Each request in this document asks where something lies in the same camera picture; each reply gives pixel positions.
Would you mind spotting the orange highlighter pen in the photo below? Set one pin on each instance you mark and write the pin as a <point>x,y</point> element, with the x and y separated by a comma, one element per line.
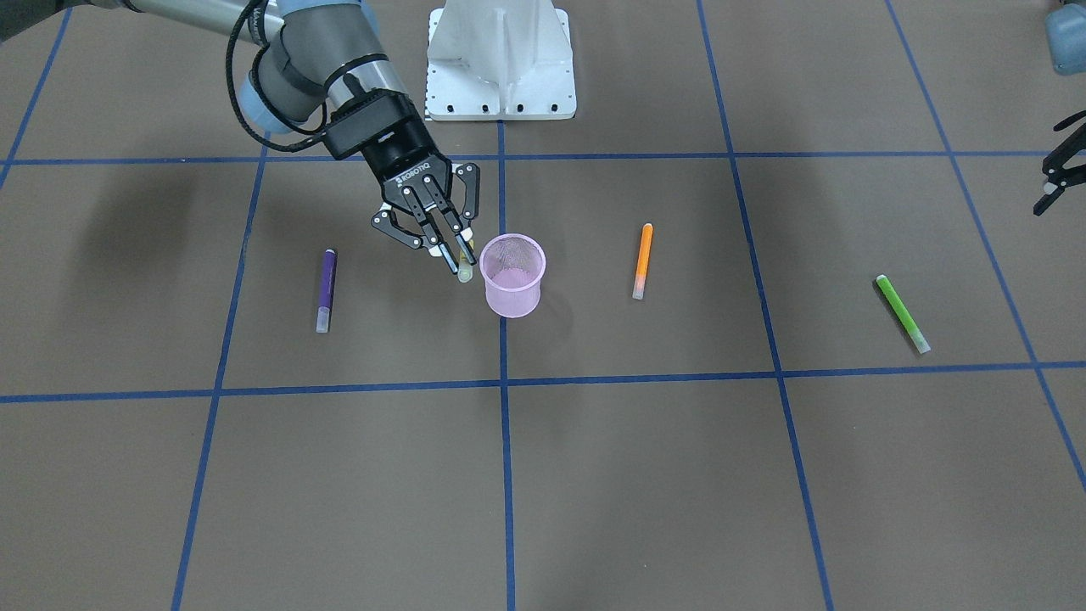
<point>643,256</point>

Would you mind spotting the purple highlighter pen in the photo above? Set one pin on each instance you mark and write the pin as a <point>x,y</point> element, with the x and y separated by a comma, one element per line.
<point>326,291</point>

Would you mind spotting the green highlighter pen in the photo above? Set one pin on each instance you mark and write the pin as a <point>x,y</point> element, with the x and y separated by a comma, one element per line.
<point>902,313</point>

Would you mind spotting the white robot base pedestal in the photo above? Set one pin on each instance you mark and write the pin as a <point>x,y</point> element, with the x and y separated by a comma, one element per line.
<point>500,61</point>

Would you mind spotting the yellow highlighter pen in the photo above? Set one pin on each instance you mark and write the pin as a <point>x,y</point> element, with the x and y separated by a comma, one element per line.
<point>464,271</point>

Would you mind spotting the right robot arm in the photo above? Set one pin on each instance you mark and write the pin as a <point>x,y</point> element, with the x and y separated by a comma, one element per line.
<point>302,74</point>

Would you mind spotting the brown paper table mat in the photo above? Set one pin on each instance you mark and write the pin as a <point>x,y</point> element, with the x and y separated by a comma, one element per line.
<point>757,433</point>

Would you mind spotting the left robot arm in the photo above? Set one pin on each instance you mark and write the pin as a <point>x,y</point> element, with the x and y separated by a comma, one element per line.
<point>1065,32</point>

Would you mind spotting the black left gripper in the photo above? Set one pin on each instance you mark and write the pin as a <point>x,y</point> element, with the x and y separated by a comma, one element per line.
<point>1066,163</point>

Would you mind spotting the pink mesh pen holder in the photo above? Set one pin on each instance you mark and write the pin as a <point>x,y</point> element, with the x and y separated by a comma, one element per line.
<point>513,266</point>

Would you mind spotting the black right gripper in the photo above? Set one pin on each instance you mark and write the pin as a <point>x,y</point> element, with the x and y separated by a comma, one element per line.
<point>405,163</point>

